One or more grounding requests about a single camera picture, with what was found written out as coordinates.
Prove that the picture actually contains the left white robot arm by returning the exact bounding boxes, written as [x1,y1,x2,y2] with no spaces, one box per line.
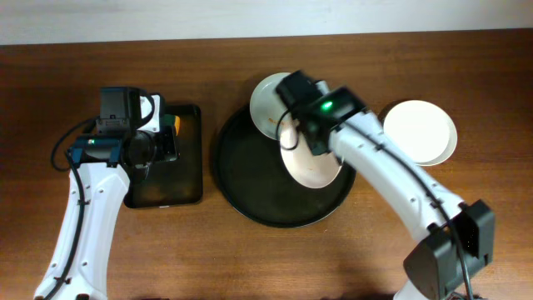
[33,125,177,299]

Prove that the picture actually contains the pale green plate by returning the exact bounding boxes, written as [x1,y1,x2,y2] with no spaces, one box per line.
[250,72,295,140]

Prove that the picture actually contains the white plate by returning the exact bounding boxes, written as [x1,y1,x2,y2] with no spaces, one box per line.
[383,100,458,167]

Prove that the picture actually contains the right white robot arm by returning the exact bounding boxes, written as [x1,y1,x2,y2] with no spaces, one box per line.
[298,87,496,299]

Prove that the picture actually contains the black rectangular tray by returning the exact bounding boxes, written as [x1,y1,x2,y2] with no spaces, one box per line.
[124,104,203,208]

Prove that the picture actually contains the pale pink plate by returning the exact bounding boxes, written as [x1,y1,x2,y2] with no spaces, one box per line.
[280,122,341,189]

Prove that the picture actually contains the green and yellow sponge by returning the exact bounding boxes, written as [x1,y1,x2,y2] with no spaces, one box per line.
[163,114,181,136]

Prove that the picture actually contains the round black tray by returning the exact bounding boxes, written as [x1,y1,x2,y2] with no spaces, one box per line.
[212,105,356,228]

